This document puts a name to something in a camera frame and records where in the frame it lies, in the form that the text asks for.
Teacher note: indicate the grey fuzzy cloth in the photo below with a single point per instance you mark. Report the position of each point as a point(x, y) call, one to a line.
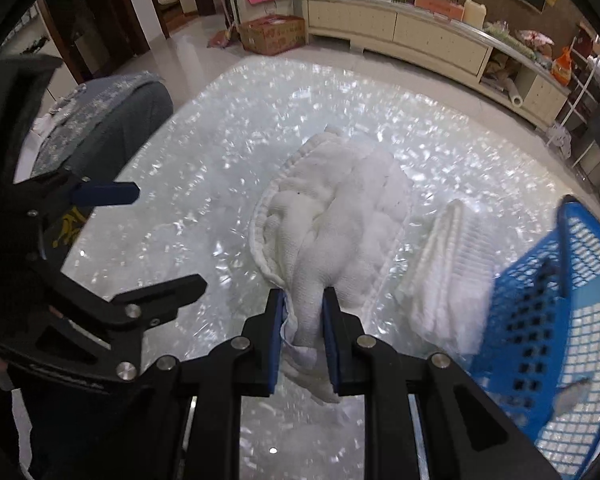
point(572, 396)

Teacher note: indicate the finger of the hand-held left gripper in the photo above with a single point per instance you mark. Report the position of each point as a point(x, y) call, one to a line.
point(105, 194)
point(155, 297)

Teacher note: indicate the pink box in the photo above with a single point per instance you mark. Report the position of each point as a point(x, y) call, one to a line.
point(437, 5)

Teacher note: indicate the brown cardboard box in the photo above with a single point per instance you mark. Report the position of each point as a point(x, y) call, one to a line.
point(272, 35)

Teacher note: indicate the orange bag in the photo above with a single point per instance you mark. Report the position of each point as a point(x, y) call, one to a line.
point(561, 67)

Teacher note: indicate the cream television cabinet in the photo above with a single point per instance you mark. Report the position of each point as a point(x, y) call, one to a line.
point(430, 45)

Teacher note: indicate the fluffy white towel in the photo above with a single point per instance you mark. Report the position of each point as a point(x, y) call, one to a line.
point(330, 220)

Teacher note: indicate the blue plastic basket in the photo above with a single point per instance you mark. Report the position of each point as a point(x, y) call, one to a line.
point(555, 320)

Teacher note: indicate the broom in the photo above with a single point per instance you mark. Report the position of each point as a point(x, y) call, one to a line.
point(225, 30)

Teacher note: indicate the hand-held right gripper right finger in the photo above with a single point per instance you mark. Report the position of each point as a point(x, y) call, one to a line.
point(331, 347)

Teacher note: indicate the white paper roll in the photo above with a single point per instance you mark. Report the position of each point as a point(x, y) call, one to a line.
point(512, 95)

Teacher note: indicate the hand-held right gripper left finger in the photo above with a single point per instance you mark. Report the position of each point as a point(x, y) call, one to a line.
point(277, 342)

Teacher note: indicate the folded white cloth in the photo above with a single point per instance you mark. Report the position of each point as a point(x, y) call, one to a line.
point(445, 285)

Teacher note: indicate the green cloth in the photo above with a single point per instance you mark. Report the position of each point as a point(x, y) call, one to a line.
point(510, 40)

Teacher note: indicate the cream plastic canister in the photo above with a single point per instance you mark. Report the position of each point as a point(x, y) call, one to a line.
point(474, 14)

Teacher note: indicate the white cloth on floor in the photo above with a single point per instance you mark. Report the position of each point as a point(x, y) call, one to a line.
point(559, 142)

